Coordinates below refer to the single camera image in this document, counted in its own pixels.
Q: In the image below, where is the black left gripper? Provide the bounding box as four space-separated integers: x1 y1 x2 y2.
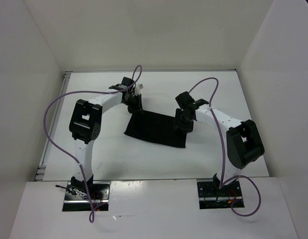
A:
122 93 144 117

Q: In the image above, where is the black skirt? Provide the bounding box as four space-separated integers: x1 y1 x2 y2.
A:
124 111 187 148

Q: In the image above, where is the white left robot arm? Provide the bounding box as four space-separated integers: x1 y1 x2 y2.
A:
69 77 143 199

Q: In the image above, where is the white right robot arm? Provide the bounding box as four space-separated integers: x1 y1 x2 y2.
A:
175 92 265 196

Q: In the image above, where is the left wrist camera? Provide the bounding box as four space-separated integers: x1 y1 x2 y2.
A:
134 84 144 96

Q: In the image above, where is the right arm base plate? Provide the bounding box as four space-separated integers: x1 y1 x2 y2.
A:
197 179 244 210

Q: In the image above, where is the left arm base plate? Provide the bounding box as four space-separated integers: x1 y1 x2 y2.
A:
62 181 110 212

